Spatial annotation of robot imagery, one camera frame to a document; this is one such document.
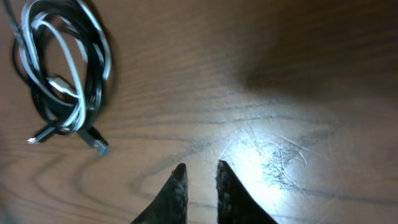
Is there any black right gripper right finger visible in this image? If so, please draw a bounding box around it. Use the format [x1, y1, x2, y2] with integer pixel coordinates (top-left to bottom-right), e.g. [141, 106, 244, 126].
[216, 160, 277, 224]

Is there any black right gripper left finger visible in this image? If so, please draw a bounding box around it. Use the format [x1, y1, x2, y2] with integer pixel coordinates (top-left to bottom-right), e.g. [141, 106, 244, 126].
[131, 163, 188, 224]

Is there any black USB cable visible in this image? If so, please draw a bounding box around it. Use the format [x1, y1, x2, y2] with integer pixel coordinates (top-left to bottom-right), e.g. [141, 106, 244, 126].
[1, 0, 121, 156]

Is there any white USB cable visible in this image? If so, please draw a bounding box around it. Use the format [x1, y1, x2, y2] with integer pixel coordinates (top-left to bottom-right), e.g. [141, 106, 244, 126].
[19, 0, 112, 131]

